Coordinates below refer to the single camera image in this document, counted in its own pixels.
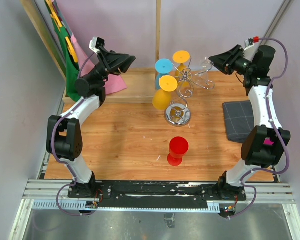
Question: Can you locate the yellow wine glass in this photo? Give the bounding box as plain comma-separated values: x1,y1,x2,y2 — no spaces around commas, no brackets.
172,50,191,78
152,75,178,110

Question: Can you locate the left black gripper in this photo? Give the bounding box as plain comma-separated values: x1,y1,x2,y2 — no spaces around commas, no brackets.
89,46,136,85

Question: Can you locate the chrome wine glass rack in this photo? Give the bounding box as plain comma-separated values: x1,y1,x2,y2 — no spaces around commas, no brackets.
164,64,212,127

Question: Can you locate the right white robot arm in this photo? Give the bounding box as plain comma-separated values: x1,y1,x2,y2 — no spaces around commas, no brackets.
209,45,291,200

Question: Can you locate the clear wine glass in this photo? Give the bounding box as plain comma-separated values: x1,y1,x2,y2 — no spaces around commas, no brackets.
196,58,215,90

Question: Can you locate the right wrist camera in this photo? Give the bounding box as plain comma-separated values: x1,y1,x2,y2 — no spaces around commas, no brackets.
243,38,255,53

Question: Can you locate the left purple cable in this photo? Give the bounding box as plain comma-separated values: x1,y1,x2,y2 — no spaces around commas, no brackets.
51,52,96,217

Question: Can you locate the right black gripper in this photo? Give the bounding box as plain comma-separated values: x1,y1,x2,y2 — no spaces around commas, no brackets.
208,45,255,77

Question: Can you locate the wooden clothes rack frame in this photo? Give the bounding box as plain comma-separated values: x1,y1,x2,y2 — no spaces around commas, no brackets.
20,0,157,104

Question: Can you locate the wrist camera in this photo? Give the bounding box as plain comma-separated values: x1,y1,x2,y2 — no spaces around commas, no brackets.
243,38,255,53
89,36,105,55

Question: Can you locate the pink garment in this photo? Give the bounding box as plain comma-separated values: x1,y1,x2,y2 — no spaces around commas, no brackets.
70,35,127,95

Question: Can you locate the blue plastic wine glass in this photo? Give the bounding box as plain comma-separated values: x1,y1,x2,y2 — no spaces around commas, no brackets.
154,58,173,90

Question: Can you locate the yellow clothes hanger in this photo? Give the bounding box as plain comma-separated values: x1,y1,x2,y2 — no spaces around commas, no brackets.
45,0,79,63

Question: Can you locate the grey folded cloth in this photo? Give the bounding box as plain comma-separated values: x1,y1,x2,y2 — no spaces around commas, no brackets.
222,100,255,144

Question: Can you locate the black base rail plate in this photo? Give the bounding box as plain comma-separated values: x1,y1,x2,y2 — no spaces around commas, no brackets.
68,180,247,212

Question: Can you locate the magenta plastic wine glass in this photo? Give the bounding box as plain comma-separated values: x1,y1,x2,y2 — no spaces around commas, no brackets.
263,137,274,146

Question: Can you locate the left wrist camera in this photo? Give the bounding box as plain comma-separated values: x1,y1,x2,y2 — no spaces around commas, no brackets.
89,36,105,55

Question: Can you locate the red plastic wine glass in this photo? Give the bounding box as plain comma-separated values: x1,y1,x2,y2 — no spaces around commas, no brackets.
167,136,189,167

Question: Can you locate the green garment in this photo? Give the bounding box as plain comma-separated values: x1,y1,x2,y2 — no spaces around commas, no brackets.
45,3,80,102

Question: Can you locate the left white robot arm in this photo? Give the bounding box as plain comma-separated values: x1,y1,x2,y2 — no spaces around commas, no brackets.
46,46,136,198

